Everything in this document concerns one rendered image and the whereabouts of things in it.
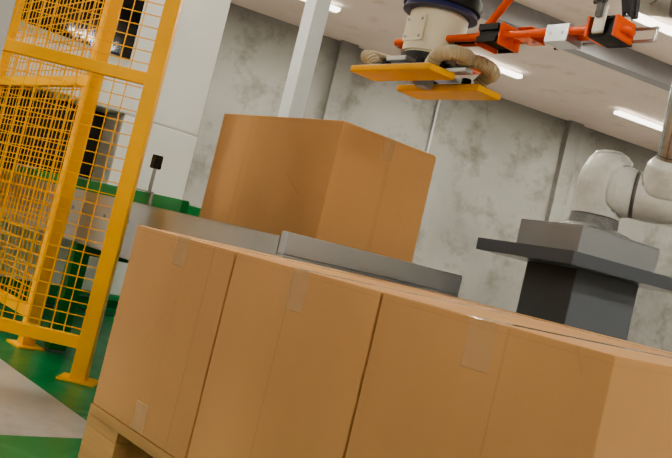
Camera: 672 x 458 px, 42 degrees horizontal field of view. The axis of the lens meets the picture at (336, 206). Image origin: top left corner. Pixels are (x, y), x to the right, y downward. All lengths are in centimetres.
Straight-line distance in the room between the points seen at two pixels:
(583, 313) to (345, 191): 83
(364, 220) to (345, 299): 115
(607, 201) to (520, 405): 176
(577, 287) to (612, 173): 39
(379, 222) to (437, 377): 137
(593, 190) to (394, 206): 65
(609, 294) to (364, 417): 161
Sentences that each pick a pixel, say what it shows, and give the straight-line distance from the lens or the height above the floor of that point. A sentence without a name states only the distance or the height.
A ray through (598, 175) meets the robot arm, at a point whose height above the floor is 102.
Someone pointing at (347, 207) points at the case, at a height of 72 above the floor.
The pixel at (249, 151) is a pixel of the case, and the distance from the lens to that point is 273.
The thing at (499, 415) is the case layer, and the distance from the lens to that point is 115.
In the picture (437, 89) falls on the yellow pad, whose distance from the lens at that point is 256.
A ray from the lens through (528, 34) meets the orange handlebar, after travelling 229.
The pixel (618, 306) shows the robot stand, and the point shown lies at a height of 63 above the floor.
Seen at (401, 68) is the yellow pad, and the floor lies 112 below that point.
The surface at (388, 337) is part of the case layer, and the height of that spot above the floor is 48.
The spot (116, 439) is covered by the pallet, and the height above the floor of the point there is 11.
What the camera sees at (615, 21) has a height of 125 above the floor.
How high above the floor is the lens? 58
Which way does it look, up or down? 3 degrees up
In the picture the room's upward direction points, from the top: 14 degrees clockwise
